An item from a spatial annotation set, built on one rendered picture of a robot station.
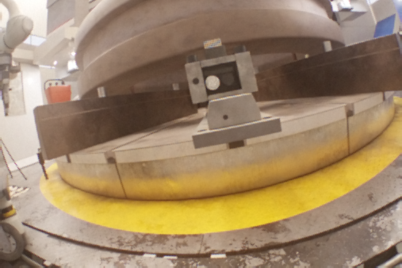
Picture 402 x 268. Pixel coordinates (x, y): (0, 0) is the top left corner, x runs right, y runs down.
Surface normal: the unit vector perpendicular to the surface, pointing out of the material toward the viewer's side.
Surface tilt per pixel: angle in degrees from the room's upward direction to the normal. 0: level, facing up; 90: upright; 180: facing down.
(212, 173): 90
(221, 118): 90
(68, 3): 90
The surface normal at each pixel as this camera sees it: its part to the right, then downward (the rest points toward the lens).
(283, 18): 0.18, 0.04
